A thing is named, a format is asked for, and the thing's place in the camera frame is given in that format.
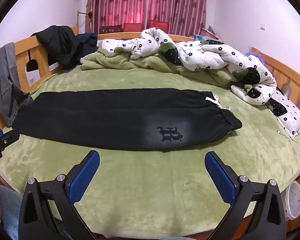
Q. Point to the red patterned curtain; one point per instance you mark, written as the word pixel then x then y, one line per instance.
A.
pixel 115 5
pixel 180 5

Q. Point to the green fleece bed cover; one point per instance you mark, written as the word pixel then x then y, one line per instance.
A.
pixel 145 192

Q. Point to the crumpled green fleece blanket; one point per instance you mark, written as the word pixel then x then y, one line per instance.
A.
pixel 110 60

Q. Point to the white wall switch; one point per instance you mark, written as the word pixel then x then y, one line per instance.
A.
pixel 262 27

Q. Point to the dark wooden chair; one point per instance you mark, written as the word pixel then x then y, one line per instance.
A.
pixel 111 28

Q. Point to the white floral pillow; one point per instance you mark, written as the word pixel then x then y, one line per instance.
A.
pixel 292 116

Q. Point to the wooden bed frame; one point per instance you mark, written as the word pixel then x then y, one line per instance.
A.
pixel 22 48

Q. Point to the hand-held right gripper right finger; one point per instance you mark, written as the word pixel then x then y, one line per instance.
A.
pixel 221 180

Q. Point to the purple fluffy item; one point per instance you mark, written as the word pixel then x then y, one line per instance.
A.
pixel 255 56

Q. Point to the black jacket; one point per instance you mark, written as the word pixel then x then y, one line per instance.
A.
pixel 58 45

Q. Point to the white plastic bucket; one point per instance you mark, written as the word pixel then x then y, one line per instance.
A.
pixel 296 200

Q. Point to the navy jacket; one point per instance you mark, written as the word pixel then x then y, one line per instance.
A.
pixel 88 41

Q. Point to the black pants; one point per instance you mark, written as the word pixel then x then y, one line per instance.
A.
pixel 102 120

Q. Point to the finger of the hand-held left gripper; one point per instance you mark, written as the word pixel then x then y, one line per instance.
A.
pixel 8 140

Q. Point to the person's light blue trouser leg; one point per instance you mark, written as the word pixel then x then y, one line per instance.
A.
pixel 10 210

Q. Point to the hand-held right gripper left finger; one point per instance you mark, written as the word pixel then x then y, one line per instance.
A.
pixel 86 175

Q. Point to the teal cloth item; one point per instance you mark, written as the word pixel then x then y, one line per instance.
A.
pixel 200 37

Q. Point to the red chair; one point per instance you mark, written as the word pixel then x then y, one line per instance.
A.
pixel 160 25
pixel 132 27

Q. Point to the white floral quilt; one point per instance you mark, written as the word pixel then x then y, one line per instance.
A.
pixel 215 55

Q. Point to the wooden coat rack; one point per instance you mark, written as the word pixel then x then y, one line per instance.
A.
pixel 89 17

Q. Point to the grey jeans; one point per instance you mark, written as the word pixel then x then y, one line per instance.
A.
pixel 3 80

